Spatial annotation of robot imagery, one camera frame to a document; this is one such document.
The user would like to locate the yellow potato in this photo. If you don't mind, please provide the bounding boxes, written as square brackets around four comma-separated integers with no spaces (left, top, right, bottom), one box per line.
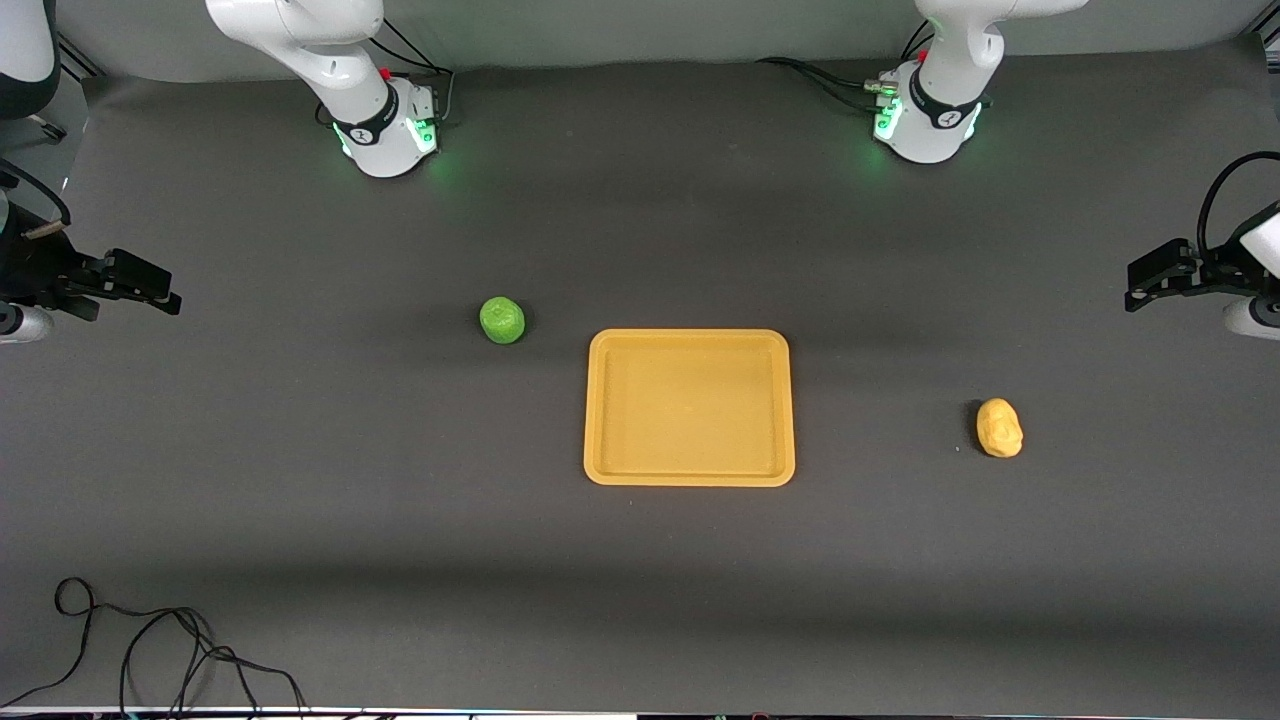
[976,398,1025,459]

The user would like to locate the green apple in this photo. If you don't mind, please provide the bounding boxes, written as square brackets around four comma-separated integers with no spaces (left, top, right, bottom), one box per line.
[479,296,527,346]

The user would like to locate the yellow plastic tray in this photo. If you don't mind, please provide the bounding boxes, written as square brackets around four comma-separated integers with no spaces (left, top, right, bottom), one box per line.
[584,329,797,488]

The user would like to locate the dark grey table mat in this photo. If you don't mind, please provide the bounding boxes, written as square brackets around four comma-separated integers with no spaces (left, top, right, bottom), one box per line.
[0,35,1280,713]

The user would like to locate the aluminium frame rail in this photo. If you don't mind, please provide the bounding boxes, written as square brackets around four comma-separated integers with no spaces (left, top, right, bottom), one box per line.
[55,35,106,81]

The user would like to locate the black loose cable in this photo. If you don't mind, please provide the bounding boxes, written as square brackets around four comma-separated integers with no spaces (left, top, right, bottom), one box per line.
[120,608,307,717]
[0,578,216,709]

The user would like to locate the black right arm base cables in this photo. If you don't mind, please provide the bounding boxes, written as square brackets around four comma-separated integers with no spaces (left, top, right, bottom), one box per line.
[318,18,457,129]

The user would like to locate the black arm base cables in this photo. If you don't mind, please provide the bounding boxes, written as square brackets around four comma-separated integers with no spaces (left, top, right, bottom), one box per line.
[755,20,936,111]
[318,18,457,129]

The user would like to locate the black left arm base cables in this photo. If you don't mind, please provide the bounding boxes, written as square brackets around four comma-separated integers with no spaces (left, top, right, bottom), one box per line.
[755,20,936,111]

